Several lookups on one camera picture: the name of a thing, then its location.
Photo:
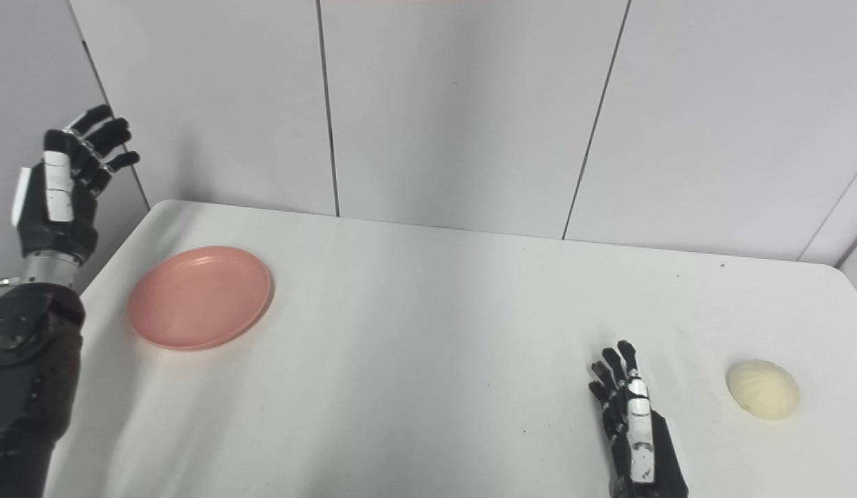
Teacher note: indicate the pink round plate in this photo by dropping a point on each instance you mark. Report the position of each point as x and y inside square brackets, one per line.
[200, 299]

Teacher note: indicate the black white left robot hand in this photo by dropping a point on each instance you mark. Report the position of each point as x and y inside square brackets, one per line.
[58, 228]

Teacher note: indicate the cream steamed bun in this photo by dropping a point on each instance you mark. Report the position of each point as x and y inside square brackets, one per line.
[763, 391]

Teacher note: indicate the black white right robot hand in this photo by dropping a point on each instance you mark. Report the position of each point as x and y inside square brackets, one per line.
[660, 463]

